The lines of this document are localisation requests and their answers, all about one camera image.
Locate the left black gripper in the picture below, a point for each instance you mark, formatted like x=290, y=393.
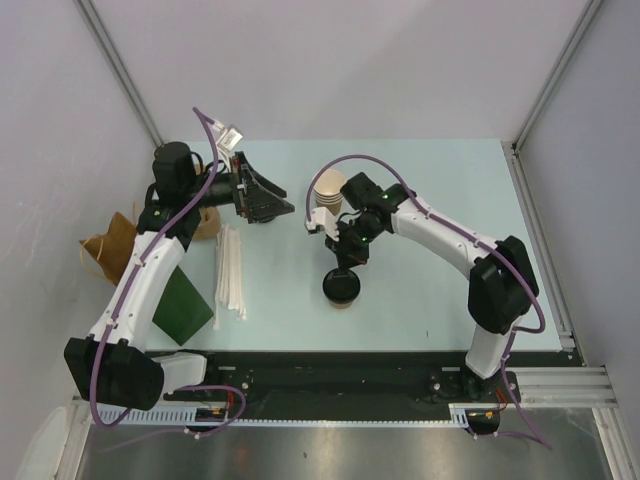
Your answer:
x=247, y=205

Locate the brown pulp cup carriers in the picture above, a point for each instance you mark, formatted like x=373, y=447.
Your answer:
x=209, y=226

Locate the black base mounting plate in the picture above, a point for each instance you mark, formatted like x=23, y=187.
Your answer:
x=355, y=386

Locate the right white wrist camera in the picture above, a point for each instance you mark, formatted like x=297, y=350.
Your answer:
x=322, y=220

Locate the black cup lid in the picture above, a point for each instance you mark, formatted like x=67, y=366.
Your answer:
x=341, y=287

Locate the stack of brown paper cups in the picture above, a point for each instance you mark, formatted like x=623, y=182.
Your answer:
x=327, y=191

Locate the green paper bag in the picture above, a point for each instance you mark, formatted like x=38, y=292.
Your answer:
x=182, y=311

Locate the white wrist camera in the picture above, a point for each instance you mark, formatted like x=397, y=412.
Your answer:
x=227, y=138
x=322, y=220

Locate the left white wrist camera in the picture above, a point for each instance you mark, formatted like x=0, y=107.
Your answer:
x=227, y=138

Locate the aluminium frame rail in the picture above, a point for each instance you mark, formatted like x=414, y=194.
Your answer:
x=568, y=425

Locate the brown paper bag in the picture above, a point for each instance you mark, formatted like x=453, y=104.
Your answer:
x=106, y=255

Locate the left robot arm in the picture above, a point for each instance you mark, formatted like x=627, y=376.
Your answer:
x=109, y=365

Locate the brown paper cup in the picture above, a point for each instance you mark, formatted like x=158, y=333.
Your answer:
x=340, y=305

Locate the white wrapped straws bundle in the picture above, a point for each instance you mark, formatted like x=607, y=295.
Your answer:
x=229, y=284

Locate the white slotted cable duct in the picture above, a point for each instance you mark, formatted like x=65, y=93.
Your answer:
x=181, y=416

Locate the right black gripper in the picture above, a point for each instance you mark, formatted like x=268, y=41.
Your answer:
x=347, y=255

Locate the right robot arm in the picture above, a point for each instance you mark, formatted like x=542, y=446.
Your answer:
x=502, y=284

